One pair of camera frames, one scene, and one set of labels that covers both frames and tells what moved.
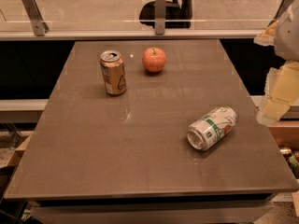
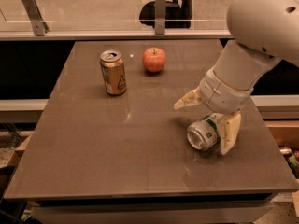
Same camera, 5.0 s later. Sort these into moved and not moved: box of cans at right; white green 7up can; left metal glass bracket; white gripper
Moved: white gripper
Not moved: box of cans at right; left metal glass bracket; white green 7up can
